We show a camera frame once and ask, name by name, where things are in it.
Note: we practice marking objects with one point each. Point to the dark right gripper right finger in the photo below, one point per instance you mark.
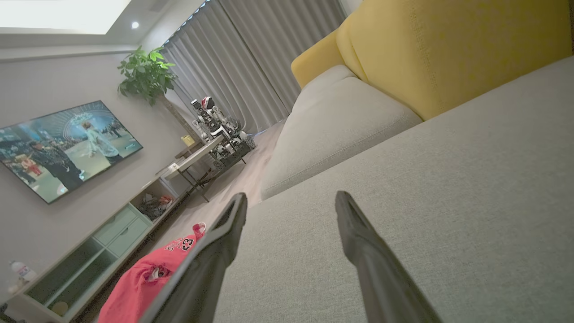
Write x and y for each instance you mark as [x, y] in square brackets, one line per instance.
[385, 287]

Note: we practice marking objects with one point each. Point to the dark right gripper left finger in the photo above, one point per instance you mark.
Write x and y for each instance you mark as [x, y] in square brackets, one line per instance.
[202, 278]

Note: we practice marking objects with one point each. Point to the red white jersey with tag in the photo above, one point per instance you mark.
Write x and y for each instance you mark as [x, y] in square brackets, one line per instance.
[134, 291]

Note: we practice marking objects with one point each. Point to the dark clothes pile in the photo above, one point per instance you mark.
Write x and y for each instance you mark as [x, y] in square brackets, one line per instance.
[152, 207]

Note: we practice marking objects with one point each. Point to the light wood TV cabinet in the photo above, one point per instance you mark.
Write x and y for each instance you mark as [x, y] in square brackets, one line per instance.
[121, 229]

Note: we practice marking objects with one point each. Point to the grey sofa chaise seat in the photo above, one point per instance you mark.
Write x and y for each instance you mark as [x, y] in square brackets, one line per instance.
[448, 202]

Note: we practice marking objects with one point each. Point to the metal-legged side table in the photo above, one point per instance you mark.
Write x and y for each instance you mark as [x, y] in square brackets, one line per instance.
[197, 154]

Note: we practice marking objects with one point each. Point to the small yellow container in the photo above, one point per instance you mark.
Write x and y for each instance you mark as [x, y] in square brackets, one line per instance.
[188, 140]

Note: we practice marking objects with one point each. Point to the small round beige object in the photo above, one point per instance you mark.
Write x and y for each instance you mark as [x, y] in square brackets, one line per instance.
[59, 308]

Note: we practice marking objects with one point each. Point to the black white wheeled robot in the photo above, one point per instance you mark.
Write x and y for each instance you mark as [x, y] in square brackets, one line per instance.
[219, 130]

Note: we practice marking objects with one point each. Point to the grey sofa seat cushion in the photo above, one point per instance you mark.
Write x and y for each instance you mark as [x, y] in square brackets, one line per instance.
[336, 125]

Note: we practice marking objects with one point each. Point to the clear plastic bottle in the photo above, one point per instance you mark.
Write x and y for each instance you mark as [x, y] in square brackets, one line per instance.
[22, 270]

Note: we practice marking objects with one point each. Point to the green potted tree plant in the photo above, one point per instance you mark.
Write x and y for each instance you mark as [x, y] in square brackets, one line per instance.
[145, 76]

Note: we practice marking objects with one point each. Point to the grey pleated curtain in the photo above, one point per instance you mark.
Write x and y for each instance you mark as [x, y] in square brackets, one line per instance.
[242, 58]

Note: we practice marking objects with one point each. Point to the yellow sofa back cushion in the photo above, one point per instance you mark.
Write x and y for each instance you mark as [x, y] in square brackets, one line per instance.
[314, 60]
[448, 54]

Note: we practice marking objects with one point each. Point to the bright ceiling light panel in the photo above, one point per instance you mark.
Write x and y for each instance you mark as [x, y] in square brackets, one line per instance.
[54, 13]

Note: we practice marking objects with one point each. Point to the wall-mounted flat television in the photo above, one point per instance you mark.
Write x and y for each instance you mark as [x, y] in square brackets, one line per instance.
[67, 148]

